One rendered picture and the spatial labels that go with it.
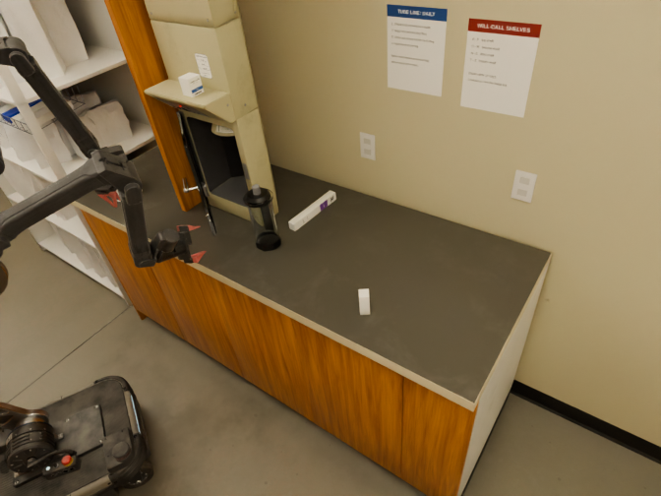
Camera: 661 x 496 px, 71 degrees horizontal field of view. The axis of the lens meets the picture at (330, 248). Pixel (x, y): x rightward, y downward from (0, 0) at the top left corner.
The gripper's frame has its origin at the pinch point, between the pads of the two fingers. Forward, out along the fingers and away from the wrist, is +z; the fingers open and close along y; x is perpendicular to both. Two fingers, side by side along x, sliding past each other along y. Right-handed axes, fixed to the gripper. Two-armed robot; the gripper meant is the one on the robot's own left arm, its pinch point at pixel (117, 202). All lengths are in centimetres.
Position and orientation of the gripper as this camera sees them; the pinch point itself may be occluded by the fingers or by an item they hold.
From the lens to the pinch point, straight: 201.3
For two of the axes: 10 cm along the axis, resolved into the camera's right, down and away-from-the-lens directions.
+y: 1.6, -6.3, 7.6
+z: 1.2, 7.8, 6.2
